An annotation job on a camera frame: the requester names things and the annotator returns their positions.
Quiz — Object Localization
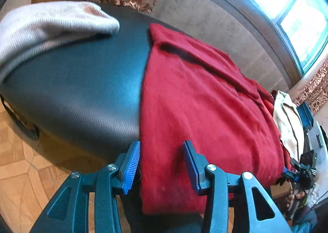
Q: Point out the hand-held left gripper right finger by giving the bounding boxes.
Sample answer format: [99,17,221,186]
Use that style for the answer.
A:
[182,141,293,233]

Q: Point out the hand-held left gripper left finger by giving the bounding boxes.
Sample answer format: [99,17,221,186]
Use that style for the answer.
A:
[30,141,141,233]

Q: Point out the person's right hand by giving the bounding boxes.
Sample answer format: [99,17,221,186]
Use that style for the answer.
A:
[285,189,308,214]

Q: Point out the white box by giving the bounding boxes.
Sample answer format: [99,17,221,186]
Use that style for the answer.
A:
[307,120,328,167]

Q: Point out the blue case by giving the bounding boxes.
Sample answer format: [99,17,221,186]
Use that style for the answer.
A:
[297,102,314,128]

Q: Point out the white knit garment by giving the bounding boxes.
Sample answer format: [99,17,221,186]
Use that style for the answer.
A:
[0,1,120,82]

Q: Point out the beige garment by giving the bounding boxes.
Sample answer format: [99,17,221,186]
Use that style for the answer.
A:
[273,91,305,162]

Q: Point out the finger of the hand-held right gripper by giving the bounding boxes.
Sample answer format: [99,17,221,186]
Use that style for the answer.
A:
[280,162,301,185]

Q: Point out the red knit sweater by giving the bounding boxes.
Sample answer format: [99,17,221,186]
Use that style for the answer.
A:
[140,23,293,215]

